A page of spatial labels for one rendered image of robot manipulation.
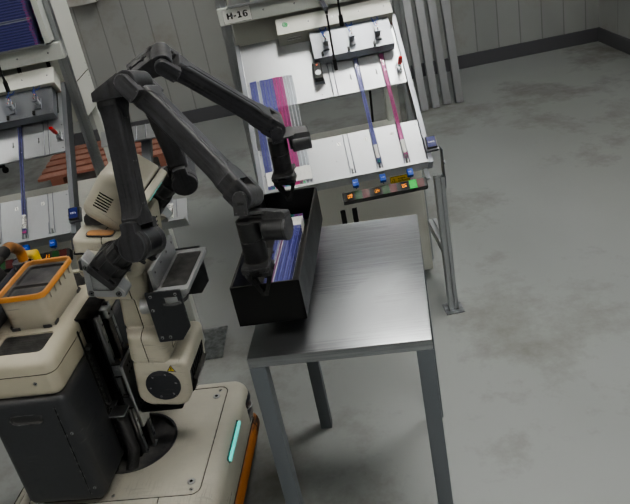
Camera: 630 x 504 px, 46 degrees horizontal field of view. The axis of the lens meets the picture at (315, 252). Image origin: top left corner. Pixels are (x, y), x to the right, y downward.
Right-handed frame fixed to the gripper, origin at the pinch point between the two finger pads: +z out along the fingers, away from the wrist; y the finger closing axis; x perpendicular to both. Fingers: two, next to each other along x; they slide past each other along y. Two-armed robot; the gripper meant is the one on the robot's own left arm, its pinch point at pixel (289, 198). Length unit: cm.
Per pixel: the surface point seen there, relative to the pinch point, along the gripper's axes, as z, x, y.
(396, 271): 14.0, -30.8, -28.9
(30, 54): -40, 113, 95
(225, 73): 57, 116, 443
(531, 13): 58, -158, 488
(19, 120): -17, 121, 82
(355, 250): 14.1, -18.9, -13.1
